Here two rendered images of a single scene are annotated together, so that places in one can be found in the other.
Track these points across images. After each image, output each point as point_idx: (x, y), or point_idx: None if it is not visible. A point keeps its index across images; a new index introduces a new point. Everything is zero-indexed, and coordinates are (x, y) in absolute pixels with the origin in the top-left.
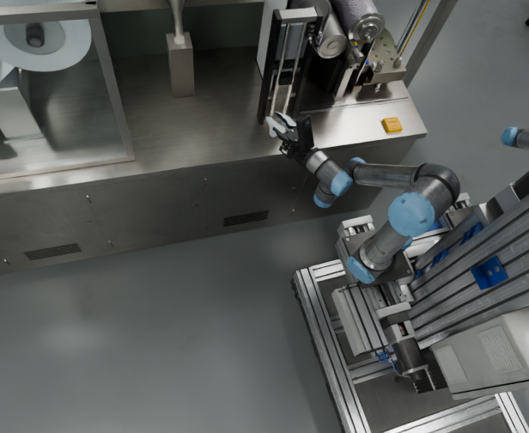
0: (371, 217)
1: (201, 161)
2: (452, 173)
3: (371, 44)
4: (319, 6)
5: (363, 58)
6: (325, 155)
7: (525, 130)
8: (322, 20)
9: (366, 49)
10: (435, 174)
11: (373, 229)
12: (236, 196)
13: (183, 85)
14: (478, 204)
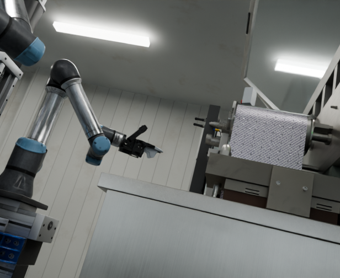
0: (41, 214)
1: None
2: (68, 60)
3: (232, 139)
4: (219, 106)
5: (206, 136)
6: (118, 131)
7: (30, 25)
8: (223, 119)
9: (235, 153)
10: (69, 79)
11: (32, 199)
12: None
13: None
14: (22, 73)
